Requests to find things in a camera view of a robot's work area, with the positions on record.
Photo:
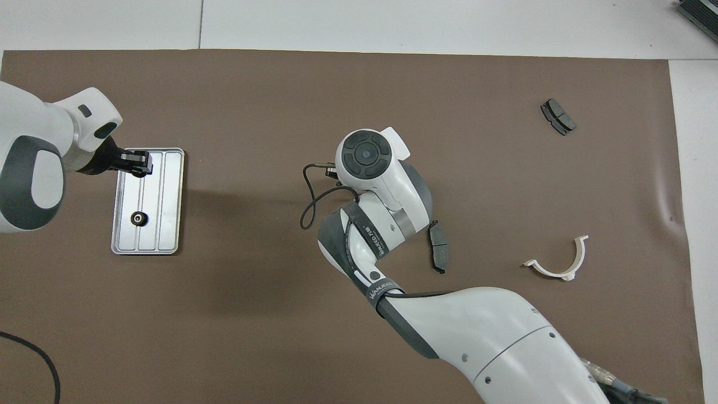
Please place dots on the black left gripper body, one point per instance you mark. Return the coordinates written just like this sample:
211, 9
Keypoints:
105, 157

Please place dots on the black bearing gear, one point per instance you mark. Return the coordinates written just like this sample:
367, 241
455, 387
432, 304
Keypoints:
138, 219

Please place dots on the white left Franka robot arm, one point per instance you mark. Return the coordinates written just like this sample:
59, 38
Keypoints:
33, 129

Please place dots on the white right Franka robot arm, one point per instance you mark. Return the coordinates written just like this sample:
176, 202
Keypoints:
477, 336

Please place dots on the silver metal tray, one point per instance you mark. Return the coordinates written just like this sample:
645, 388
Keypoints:
168, 224

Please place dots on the brown table mat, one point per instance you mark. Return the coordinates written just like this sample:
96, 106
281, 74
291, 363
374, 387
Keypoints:
224, 101

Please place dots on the slim dark grey brake pad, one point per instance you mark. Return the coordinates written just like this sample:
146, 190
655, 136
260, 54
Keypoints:
438, 247

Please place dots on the wide dark grey brake pad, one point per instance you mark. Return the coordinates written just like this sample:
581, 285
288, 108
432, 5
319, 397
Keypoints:
558, 116

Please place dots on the grey ribbed device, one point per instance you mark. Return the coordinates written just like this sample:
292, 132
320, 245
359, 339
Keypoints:
701, 14

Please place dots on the white semicircular plastic bracket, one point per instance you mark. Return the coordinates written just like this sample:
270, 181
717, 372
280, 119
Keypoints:
567, 275

